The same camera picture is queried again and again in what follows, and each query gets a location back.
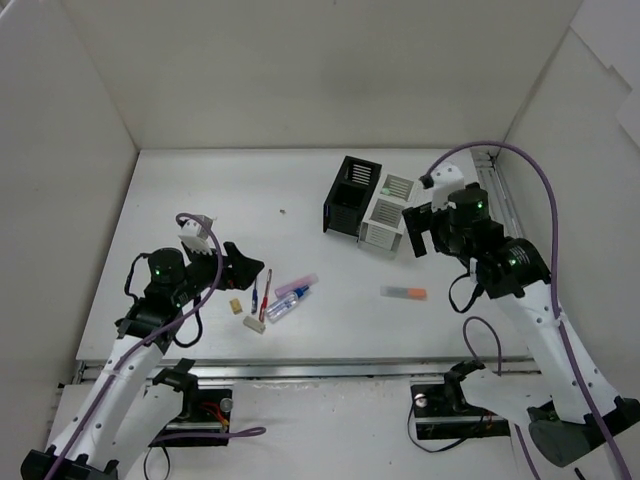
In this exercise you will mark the white slotted container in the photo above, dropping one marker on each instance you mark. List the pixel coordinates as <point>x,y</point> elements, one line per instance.
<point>383,226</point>

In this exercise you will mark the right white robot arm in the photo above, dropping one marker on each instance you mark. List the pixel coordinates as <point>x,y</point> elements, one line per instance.
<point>578,408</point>

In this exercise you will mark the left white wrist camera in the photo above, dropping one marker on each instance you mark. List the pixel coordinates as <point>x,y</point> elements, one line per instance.
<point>193,235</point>

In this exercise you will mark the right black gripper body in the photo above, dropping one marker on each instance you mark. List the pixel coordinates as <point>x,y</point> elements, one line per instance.
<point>423,225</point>

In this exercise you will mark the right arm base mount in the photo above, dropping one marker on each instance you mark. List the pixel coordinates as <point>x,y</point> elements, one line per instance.
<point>440,419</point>

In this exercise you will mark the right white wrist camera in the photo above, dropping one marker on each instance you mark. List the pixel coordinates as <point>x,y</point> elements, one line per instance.
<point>445,179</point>

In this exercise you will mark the aluminium front rail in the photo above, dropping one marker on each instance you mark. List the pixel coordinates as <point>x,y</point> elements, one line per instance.
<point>87,370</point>

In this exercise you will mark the orange highlighter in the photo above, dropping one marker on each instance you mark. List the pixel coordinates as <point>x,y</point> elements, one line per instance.
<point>404,293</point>

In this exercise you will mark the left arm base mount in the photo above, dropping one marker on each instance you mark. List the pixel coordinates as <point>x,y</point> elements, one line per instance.
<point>202,419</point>

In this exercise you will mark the clear bottle blue cap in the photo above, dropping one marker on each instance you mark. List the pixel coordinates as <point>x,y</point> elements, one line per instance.
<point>282,306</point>

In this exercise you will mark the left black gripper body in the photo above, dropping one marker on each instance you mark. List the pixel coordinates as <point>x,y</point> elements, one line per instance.
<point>220,270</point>

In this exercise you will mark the aluminium rail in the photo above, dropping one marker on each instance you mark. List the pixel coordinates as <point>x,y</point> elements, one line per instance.
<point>87,370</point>
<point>502,207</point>

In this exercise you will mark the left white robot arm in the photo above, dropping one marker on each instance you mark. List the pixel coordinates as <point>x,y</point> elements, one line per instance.
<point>132,401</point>

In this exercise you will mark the aluminium right rail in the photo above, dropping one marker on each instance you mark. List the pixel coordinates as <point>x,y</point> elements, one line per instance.
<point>502,207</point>

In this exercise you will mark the white eraser block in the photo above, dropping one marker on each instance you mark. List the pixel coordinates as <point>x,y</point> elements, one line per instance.
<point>254,324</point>

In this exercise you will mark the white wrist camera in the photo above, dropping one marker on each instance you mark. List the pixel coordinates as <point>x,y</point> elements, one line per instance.
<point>445,179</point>
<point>193,235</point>

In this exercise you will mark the black slotted container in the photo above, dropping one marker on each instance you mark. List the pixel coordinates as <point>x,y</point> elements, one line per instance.
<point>349,196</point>

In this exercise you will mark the small tan eraser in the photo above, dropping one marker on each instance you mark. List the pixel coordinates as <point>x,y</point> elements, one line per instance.
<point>235,306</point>

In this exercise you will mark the red pen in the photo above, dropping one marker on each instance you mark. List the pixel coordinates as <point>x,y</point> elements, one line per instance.
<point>265,298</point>

